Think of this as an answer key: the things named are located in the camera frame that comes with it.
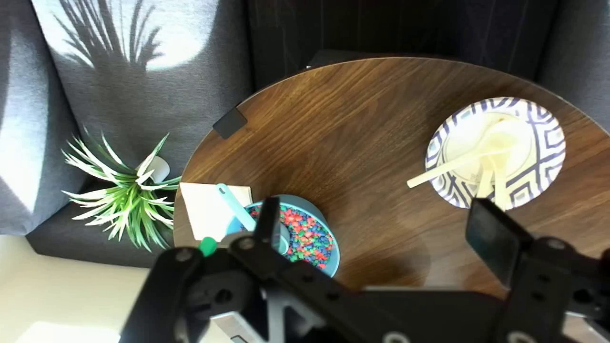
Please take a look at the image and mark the black table edge clip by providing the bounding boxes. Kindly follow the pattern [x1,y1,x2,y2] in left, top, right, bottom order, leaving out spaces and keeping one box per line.
[211,107,249,141]

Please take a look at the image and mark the cream plastic knife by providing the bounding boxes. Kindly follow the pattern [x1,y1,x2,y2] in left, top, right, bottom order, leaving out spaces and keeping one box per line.
[405,143,518,191]

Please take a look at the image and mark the green toy cylinder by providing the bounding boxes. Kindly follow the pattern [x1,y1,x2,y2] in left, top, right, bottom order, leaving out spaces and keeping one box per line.
[198,236,219,259]

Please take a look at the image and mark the white plant pot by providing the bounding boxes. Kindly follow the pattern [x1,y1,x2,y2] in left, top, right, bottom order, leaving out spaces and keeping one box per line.
[142,154,173,187]

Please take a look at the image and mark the blue bowl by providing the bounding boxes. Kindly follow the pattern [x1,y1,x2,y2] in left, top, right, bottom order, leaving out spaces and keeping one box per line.
[224,192,342,280]

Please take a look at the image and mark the colourful cereal heap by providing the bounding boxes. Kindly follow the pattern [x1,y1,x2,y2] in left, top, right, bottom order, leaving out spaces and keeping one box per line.
[249,206,337,263]

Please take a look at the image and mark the green spiky potted plant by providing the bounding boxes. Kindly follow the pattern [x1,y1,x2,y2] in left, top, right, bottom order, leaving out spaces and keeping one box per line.
[60,130,182,253]

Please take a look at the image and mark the cream plastic spoon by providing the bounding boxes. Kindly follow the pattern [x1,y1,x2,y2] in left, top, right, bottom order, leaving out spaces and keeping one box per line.
[474,114,531,200]

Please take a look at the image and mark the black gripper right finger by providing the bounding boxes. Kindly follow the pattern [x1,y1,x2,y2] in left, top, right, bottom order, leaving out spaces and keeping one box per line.
[464,196,610,343]

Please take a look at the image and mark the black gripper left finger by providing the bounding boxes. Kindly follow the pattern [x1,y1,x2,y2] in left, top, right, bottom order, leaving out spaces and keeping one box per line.
[119,196,407,343]

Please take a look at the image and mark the white paper napkin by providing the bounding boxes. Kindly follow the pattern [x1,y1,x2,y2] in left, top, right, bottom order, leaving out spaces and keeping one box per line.
[177,181,255,244]

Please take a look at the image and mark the cream plastic fork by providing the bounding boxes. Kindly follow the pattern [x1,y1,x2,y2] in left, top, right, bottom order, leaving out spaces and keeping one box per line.
[489,154,514,212]

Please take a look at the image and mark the blue patterned paper plate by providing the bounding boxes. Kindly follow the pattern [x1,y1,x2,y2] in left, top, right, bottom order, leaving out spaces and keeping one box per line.
[423,95,567,212]

